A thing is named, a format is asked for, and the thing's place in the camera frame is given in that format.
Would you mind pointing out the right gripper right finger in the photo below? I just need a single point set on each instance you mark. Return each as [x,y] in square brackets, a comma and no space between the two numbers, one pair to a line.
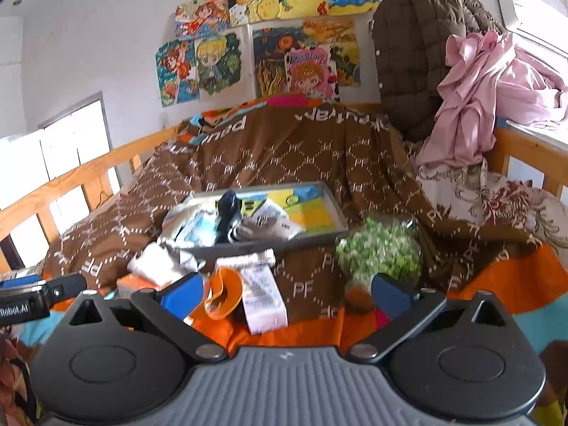
[390,296]

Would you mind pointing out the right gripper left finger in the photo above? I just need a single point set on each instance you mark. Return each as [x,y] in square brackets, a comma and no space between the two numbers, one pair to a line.
[183,296]

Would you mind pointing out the white grey cloth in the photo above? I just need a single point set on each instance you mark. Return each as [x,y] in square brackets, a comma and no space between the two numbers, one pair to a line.
[163,265]

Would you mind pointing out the orange plastic cup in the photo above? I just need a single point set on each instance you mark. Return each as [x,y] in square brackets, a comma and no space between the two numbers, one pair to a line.
[223,294]

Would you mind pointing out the green bead bag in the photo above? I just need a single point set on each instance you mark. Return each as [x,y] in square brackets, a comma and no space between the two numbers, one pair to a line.
[384,244]

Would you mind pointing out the orange white tissue box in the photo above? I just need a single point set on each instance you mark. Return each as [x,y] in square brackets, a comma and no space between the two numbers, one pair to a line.
[130,283]

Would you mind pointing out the striped folded cloth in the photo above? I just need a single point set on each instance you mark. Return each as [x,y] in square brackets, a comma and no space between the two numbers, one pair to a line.
[191,224]

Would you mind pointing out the grey colourful tray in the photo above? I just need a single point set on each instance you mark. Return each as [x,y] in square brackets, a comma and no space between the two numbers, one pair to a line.
[311,205]

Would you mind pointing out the white paper packet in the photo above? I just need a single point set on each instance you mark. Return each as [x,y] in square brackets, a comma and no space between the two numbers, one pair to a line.
[264,306]

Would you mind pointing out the white rolled towel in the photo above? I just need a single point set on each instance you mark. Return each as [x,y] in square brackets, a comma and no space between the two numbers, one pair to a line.
[264,258]

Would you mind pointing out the navy blue sock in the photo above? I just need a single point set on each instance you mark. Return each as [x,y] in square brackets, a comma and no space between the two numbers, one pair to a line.
[229,208]

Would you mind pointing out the grey printed sock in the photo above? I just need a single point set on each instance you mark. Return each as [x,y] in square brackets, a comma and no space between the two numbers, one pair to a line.
[264,220]

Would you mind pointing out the floral bed sheet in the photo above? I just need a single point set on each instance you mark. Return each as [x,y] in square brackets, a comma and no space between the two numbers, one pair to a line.
[458,185]

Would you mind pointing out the brown PF patterned blanket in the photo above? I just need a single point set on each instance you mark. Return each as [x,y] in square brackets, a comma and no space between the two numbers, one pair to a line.
[360,157]

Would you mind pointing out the orange haired girl painting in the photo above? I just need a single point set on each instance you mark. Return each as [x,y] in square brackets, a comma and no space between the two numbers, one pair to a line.
[177,73]

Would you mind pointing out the blond boy cartoon painting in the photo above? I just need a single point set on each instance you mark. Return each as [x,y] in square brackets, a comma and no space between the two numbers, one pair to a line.
[220,68]

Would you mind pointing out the pink crumpled garment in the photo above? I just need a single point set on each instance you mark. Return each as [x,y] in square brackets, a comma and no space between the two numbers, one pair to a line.
[490,76]

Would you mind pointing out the pink girl cartoon painting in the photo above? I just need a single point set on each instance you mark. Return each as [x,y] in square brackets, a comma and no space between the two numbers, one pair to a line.
[312,72]

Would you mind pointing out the starry night style painting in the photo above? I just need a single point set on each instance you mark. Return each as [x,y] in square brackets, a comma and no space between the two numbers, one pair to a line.
[271,44]

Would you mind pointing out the brown quilted jacket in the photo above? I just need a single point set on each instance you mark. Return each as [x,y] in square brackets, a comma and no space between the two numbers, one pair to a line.
[410,40]

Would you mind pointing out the white air conditioner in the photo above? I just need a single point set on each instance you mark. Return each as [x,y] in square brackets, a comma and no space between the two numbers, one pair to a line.
[538,21]

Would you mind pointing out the wooden bed rail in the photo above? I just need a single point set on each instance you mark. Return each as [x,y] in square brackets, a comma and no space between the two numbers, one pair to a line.
[93,179]

